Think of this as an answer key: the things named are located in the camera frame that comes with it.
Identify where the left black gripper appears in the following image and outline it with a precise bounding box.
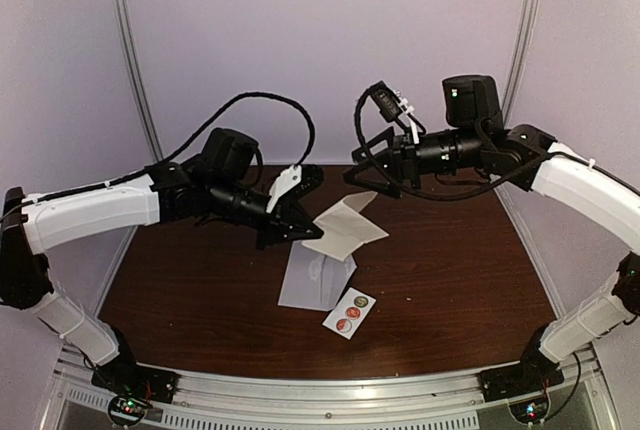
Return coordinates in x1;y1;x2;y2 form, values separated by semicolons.
209;177;324;252

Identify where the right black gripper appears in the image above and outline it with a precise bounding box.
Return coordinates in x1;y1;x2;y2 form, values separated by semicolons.
343;125;485;200

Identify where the cream letter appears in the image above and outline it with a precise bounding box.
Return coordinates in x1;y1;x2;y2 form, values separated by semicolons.
302;191;389;261

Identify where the pale blue envelope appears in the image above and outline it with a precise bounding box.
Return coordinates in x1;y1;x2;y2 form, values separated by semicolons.
278;242;357;311

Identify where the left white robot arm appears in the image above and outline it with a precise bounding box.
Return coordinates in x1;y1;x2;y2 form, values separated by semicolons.
1;128;324;394

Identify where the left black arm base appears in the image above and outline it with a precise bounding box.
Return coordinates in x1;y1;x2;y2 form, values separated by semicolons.
91;356;178;404

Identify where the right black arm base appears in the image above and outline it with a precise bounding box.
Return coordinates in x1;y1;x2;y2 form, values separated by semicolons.
478;358;564;402

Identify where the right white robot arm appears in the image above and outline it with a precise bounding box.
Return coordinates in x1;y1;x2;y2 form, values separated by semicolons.
343;74;639;392

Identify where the green round sticker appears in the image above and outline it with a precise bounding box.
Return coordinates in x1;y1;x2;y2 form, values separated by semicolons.
353;295;370;308

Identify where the orange round sticker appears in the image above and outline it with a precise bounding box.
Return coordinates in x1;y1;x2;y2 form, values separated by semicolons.
345;307;362;320

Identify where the white sticker sheet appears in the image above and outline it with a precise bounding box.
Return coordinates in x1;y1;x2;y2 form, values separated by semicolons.
322;288;377;340

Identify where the red white round sticker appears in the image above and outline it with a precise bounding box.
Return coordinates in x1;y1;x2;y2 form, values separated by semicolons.
335;319;352;333

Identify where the left circuit board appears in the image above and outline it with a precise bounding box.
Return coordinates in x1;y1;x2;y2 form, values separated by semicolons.
107;395;153;427

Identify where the circuit board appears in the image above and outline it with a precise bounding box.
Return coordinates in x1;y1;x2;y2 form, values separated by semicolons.
508;395;550;426
107;395;153;427

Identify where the right circuit board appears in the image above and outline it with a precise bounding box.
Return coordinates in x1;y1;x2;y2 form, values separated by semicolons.
508;395;550;426

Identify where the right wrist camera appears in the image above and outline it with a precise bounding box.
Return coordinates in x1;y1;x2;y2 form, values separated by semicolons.
368;81;426;145

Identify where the left black braided cable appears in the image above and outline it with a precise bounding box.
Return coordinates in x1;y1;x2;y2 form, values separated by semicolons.
0;92;319;231

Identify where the black braided cable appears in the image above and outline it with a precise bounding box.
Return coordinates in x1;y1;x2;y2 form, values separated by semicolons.
0;92;319;231
353;82;640;201

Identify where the right black braided cable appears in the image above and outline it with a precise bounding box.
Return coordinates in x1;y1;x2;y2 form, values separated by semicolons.
353;82;640;201

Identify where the aluminium front rail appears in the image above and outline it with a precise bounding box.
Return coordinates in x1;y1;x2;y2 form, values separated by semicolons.
36;347;622;429

